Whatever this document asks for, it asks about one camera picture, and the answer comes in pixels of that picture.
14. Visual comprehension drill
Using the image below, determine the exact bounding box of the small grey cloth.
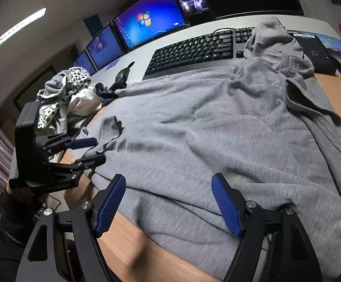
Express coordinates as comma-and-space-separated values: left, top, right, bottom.
37, 70, 72, 100

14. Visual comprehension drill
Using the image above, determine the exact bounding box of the dark framed window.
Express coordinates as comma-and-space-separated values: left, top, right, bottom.
12, 65, 58, 115

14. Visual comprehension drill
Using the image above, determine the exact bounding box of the spotted white cloth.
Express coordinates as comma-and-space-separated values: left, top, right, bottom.
38, 67, 92, 130

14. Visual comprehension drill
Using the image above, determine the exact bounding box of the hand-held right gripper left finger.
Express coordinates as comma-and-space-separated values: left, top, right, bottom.
15, 173, 127, 282

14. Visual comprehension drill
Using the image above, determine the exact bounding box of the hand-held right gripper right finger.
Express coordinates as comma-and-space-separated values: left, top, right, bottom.
211, 172, 323, 282

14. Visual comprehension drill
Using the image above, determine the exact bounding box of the monitor with blue desktop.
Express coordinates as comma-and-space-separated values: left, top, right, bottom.
112, 0, 188, 51

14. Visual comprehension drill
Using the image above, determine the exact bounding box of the black keyboard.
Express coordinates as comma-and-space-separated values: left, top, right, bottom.
142, 27, 257, 80

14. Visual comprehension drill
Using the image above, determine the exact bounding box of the blue printed mouse pad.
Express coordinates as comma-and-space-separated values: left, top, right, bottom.
314, 32, 341, 62

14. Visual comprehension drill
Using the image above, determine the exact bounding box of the grey sweatshirt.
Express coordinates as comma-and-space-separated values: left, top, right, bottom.
84, 16, 341, 281

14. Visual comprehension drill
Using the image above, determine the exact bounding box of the ceiling light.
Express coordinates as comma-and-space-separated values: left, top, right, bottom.
0, 7, 48, 47

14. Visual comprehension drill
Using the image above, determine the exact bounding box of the desk monitor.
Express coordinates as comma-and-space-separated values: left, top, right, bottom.
85, 23, 126, 71
71, 50, 98, 76

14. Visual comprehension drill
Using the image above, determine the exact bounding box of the blue wall poster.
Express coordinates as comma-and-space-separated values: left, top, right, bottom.
84, 15, 103, 37

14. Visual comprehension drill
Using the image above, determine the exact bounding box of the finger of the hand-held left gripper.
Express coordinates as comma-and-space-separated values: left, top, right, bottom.
49, 155, 107, 175
41, 134, 98, 157

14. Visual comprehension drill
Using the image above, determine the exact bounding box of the black card reader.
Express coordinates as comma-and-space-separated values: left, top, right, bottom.
288, 31, 337, 74

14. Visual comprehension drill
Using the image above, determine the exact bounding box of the black pointed object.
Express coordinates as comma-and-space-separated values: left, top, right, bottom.
116, 62, 136, 83

